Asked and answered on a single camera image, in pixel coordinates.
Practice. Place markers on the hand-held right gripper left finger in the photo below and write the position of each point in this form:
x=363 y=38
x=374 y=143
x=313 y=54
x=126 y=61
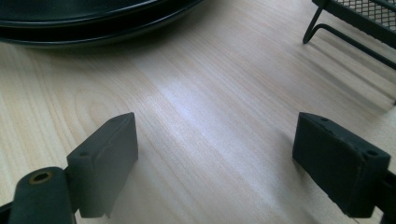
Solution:
x=102 y=165

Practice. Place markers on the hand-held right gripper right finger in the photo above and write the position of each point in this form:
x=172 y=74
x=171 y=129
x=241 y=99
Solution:
x=339 y=165

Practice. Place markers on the black round pan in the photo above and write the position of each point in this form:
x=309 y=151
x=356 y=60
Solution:
x=93 y=32

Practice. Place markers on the black plate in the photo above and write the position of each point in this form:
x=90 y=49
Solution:
x=62 y=9

